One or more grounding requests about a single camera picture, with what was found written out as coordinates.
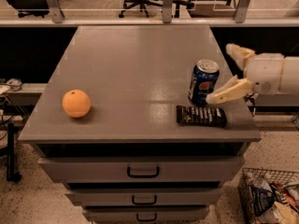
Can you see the grey drawer cabinet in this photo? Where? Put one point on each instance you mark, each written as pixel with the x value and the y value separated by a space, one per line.
pixel 135 76

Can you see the drawer black handle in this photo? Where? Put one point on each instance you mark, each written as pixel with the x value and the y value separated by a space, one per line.
pixel 136 200
pixel 146 217
pixel 143 173

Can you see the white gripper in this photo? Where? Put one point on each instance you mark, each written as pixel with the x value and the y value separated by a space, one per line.
pixel 265 73

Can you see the orange fruit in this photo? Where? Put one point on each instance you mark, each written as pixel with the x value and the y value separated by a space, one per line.
pixel 76 103

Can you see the black rxbar chocolate bar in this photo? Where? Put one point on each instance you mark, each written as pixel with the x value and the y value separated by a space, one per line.
pixel 201 116

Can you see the wire basket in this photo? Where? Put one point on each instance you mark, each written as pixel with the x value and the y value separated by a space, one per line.
pixel 270 216

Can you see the middle drawer black handle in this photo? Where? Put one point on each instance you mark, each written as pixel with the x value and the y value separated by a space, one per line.
pixel 136 200

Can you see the blue pepsi can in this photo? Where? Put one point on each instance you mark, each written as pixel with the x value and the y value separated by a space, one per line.
pixel 204 77

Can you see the red snack bag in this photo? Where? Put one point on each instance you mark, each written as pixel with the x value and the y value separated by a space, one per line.
pixel 287 194

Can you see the yellow snack bag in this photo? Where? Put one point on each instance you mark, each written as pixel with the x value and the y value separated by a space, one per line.
pixel 286 214

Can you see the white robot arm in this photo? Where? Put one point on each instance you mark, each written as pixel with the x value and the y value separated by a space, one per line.
pixel 289 77

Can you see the black office chair middle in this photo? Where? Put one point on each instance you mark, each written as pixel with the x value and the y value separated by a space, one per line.
pixel 142 4

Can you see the top drawer black handle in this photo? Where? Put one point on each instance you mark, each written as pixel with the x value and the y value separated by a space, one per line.
pixel 143 173

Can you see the bottom drawer black handle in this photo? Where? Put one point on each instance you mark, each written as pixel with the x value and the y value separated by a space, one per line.
pixel 146 217

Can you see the blue snack bag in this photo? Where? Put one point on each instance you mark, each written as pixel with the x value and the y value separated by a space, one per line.
pixel 262 195

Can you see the black stand leg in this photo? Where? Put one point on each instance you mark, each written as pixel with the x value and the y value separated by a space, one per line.
pixel 12 175

